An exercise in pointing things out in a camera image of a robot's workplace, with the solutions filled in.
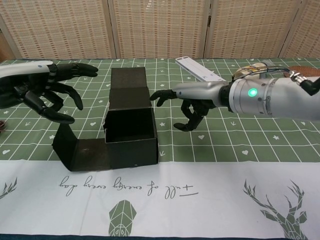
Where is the white folding stand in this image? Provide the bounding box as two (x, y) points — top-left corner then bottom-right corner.
(174, 56), (226, 82)

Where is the mayonnaise squeeze bottle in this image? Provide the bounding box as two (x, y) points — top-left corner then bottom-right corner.
(233, 61), (272, 81)

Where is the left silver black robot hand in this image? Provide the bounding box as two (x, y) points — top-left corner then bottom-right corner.
(0, 59), (99, 125)

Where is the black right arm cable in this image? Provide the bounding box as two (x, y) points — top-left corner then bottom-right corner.
(289, 70), (320, 96)

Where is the black folding cardboard box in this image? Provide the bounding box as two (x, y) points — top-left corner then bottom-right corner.
(52, 66), (158, 173)

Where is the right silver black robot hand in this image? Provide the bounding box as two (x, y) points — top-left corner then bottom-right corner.
(149, 81), (230, 133)

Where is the round brown woven coaster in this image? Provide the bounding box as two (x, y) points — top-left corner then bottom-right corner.
(289, 65), (320, 77)

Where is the bamboo folding screen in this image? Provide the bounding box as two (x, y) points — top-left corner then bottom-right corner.
(0, 0), (320, 61)

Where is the green grid deer tablecloth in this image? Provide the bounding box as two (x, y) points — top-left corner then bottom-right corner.
(0, 56), (320, 238)

